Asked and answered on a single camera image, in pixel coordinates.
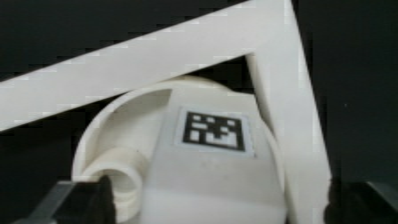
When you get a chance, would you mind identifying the white L-shaped fence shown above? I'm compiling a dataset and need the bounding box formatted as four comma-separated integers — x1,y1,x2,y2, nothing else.
0,0,330,224

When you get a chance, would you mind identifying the white stool leg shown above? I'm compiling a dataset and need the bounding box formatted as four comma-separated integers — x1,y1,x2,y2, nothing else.
140,89,286,224

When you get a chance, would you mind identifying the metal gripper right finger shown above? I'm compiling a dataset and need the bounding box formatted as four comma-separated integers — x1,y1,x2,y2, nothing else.
325,179,398,224

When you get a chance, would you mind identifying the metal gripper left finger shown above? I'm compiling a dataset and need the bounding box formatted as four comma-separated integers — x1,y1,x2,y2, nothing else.
10,177,115,224

